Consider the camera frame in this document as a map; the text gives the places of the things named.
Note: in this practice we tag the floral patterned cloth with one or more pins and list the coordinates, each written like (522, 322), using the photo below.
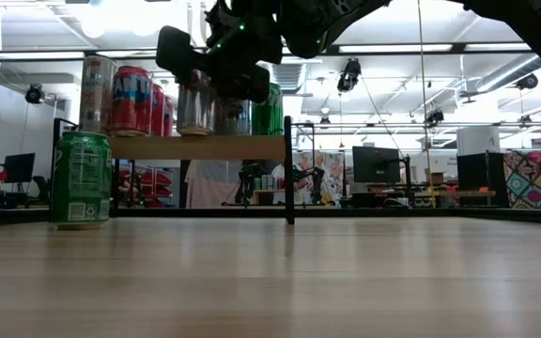
(331, 173)

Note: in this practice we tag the wooden desk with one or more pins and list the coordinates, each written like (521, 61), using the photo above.
(453, 193)

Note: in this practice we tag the green Sprite can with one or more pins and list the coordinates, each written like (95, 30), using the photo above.
(81, 178)
(273, 117)

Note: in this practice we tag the red Fanta can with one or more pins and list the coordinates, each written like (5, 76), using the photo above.
(169, 117)
(158, 110)
(132, 103)

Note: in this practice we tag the black ceiling fixture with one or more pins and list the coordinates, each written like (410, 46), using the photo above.
(34, 94)
(527, 82)
(435, 116)

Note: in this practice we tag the red storage bin rack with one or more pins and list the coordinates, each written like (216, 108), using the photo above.
(158, 185)

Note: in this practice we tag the black hanging camera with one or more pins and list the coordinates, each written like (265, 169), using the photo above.
(349, 75)

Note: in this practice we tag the black equipment stand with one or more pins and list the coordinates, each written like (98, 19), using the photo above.
(249, 176)

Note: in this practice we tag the black aluminium table frame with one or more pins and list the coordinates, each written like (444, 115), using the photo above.
(392, 213)

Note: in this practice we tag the silver white can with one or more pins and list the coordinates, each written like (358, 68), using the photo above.
(195, 108)

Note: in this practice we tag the colourful patchwork quilt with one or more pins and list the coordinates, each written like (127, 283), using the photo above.
(538, 180)

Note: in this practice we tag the cardboard box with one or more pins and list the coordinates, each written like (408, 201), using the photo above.
(436, 177)

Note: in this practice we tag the white Celsius can black lid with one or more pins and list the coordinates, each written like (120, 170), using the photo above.
(94, 94)

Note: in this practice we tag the black computer monitor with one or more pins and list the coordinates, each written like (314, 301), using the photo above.
(19, 167)
(376, 164)

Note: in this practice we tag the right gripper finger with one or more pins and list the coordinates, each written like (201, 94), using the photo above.
(242, 84)

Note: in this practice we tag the wooden shelf board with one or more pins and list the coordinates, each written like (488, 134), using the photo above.
(195, 147)

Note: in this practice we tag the wooden shelf with black frame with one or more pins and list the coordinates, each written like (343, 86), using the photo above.
(289, 178)

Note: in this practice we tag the white Celsius Arctic Vibe can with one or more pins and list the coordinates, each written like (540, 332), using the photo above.
(233, 119)

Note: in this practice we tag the white box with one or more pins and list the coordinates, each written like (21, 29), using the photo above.
(477, 140)

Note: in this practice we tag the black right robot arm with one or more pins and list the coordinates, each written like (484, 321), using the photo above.
(533, 28)

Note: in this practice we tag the black cabinet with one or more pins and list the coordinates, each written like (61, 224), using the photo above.
(482, 180)

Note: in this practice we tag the small bottle shelf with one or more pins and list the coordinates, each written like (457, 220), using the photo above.
(267, 185)

